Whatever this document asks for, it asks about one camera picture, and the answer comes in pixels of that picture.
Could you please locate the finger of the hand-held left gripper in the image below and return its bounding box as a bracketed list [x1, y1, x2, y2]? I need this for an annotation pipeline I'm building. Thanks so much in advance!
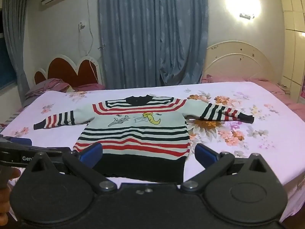
[31, 145, 73, 158]
[0, 136, 33, 147]

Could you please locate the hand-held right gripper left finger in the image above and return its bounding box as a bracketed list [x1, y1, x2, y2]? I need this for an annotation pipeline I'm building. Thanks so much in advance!
[25, 143, 118, 194]

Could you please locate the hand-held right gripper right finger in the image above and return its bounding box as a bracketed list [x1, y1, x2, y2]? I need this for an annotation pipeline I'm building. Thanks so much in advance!
[180, 144, 273, 194]

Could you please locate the striped knit sweater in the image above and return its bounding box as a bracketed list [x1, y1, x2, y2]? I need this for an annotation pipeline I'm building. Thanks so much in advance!
[33, 95, 255, 183]

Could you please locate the person's left hand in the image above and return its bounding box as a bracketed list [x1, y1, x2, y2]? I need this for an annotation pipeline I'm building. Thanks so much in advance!
[0, 167, 21, 223]

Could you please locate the floral lilac bed sheet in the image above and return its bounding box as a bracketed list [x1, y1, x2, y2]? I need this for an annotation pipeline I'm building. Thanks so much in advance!
[0, 81, 305, 223]

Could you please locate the folded pink blanket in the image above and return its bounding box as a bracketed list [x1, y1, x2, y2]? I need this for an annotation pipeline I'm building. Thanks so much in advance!
[25, 78, 72, 99]

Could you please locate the pink pillow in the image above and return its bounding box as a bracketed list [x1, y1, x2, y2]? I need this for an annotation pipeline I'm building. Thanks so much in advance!
[248, 77, 285, 94]
[71, 83, 106, 92]
[200, 74, 249, 84]

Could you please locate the red scalloped headboard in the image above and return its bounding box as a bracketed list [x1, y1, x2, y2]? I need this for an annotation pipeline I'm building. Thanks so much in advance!
[32, 54, 104, 87]

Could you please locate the cream arched headboard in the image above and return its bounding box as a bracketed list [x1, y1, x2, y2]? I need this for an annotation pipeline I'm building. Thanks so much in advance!
[202, 40, 282, 83]

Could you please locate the narrow blue curtain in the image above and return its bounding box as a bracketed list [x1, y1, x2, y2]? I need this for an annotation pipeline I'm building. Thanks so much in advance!
[2, 0, 32, 102]

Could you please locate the wide blue curtain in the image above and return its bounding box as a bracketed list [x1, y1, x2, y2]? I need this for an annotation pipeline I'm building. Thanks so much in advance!
[98, 0, 210, 90]

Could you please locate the cream wardrobe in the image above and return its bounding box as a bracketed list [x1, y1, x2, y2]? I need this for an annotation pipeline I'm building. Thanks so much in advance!
[277, 0, 305, 104]

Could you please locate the white power cable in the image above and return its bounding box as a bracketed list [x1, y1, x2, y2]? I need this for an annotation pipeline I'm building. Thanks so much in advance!
[84, 0, 100, 84]

